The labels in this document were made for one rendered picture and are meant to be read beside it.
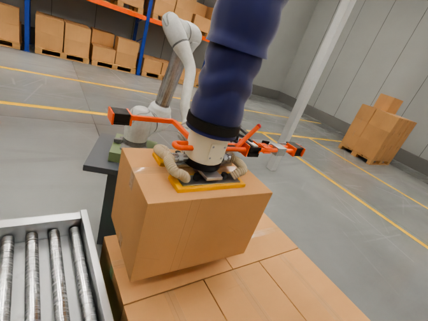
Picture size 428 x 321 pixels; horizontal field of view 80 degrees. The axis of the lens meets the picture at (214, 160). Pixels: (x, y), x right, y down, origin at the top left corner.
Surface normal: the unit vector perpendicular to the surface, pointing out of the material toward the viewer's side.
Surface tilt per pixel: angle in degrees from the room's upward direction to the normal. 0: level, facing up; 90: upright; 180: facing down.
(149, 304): 0
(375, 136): 90
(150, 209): 90
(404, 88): 90
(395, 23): 90
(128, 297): 0
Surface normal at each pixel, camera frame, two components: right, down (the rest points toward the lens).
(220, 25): -0.71, 0.24
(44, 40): 0.46, 0.51
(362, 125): -0.83, -0.03
